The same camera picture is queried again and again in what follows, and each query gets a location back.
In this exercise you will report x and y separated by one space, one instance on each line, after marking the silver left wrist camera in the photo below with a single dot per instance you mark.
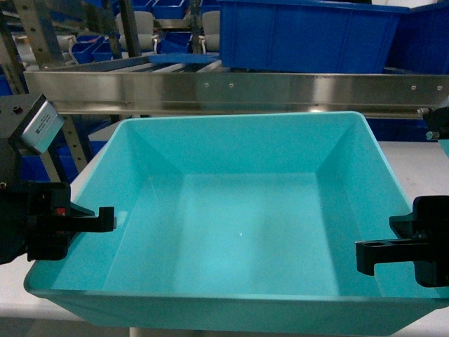
39 122

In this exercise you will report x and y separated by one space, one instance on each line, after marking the stainless steel shelf rail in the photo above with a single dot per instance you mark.
185 93

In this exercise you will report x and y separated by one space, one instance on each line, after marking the large blue bin right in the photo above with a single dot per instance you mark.
420 44

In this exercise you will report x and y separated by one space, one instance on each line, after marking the large blue bin centre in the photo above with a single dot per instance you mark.
307 36

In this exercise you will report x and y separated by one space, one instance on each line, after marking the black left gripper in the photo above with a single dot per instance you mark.
28 206

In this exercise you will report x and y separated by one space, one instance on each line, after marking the turquoise plastic bin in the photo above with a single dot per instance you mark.
240 223

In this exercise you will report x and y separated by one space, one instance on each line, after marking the large blue bin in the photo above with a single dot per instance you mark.
420 44
307 36

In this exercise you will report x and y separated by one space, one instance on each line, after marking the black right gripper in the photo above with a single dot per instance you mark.
427 224

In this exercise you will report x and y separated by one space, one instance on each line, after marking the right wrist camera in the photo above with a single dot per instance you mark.
436 120

